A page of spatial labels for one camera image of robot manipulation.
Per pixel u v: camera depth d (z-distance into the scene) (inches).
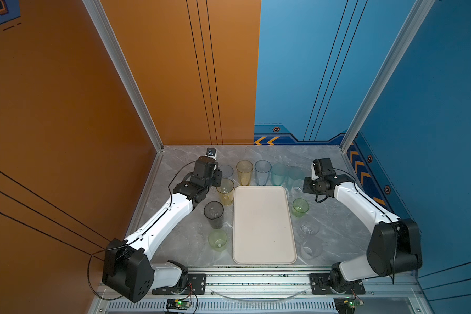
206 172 23.2
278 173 38.0
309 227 34.2
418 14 28.0
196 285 29.0
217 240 33.1
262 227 34.2
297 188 36.2
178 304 27.8
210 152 27.5
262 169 37.2
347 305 27.8
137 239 16.8
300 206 36.5
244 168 38.2
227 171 37.7
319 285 28.5
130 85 35.7
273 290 28.5
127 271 15.9
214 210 31.3
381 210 18.8
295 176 36.8
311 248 31.9
